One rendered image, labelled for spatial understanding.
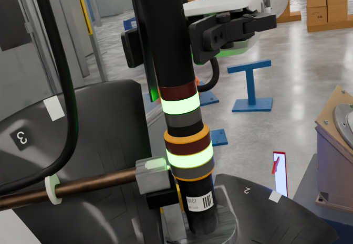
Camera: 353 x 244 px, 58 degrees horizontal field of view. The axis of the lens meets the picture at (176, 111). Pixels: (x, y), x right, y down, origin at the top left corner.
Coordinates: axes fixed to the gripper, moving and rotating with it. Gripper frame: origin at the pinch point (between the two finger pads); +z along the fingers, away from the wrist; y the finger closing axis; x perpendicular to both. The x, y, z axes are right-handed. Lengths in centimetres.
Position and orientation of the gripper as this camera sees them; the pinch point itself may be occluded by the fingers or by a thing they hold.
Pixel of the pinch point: (168, 43)
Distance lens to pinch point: 27.4
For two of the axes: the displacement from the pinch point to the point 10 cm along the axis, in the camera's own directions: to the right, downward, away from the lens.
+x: -1.8, -9.1, -3.7
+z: -4.7, 4.1, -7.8
